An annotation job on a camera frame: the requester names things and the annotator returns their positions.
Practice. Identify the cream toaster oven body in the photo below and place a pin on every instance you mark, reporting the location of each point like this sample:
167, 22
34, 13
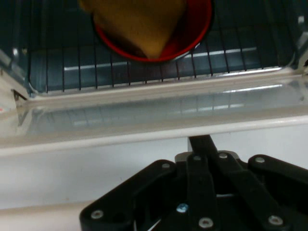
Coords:
14, 48

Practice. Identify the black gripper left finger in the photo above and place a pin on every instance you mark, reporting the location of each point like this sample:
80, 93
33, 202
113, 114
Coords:
149, 192

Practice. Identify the red bowl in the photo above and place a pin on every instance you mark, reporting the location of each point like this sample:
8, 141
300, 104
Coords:
192, 36

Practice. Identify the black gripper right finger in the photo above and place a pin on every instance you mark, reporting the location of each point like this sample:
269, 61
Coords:
264, 192

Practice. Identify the yellow bread piece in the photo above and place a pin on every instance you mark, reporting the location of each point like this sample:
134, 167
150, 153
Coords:
139, 24

